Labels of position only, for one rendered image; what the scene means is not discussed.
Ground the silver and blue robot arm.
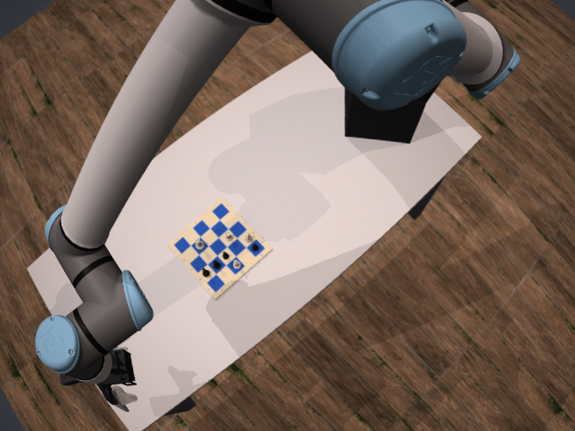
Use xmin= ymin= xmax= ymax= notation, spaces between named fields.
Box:
xmin=35 ymin=0 xmax=521 ymax=385

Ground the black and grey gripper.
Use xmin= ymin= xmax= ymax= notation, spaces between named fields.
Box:
xmin=96 ymin=347 xmax=138 ymax=412

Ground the blue and cream chessboard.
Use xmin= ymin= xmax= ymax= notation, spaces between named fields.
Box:
xmin=168 ymin=197 xmax=273 ymax=300

